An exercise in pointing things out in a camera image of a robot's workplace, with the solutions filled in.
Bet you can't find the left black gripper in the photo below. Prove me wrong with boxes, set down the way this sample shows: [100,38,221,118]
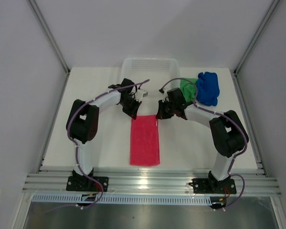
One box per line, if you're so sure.
[120,96,142,120]

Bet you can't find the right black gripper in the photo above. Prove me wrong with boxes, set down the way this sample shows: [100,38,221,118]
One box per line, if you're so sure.
[156,99,176,120]

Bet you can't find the green towel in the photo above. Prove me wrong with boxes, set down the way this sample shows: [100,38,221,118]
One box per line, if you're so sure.
[180,78,198,102]

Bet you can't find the white plastic basket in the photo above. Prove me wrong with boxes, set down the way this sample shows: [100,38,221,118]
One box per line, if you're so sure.
[119,57,180,79]

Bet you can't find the pink towel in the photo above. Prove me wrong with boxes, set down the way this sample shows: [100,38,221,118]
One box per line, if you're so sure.
[130,115,160,167]

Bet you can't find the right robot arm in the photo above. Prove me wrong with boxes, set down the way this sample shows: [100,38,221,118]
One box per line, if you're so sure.
[156,87,249,193]

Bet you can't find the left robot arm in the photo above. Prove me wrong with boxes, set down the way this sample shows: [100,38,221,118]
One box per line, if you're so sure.
[66,78,148,191]

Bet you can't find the blue towel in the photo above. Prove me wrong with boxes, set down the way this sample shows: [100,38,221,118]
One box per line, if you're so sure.
[196,72,220,106]

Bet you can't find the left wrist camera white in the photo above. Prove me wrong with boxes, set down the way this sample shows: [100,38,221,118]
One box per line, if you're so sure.
[134,89,148,101]

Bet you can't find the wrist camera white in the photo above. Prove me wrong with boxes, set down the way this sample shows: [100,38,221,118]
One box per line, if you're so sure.
[134,89,148,101]
[159,87,169,95]

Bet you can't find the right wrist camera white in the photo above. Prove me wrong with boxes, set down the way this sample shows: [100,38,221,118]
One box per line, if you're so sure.
[159,87,169,95]

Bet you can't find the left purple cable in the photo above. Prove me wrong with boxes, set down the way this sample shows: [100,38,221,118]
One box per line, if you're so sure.
[66,79,150,210]

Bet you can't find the purple cable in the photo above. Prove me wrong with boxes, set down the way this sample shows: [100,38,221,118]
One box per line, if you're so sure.
[161,77,250,210]
[66,79,150,210]

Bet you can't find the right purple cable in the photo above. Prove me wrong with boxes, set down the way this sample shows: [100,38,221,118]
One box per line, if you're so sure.
[161,77,250,210]

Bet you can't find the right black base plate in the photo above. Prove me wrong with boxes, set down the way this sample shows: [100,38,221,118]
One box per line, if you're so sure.
[188,177,236,194]

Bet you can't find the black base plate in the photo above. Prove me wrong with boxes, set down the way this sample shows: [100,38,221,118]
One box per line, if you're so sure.
[188,177,236,194]
[66,176,109,192]

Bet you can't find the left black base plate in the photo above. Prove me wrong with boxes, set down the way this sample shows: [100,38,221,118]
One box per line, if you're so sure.
[66,176,109,192]

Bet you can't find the aluminium mounting rail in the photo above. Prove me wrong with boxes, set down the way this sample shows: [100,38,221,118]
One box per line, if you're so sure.
[22,168,282,197]

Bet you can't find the slotted cable duct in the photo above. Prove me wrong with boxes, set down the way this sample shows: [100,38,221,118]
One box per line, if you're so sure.
[32,193,212,206]

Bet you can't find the left aluminium frame post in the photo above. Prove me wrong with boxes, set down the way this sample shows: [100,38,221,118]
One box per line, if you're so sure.
[26,0,71,75]

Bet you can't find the aluminium frame post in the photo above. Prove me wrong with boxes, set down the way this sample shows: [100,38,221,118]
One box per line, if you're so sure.
[26,0,71,75]
[233,0,283,74]

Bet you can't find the right aluminium frame post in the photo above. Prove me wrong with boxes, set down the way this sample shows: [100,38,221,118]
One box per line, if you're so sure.
[233,0,283,74]

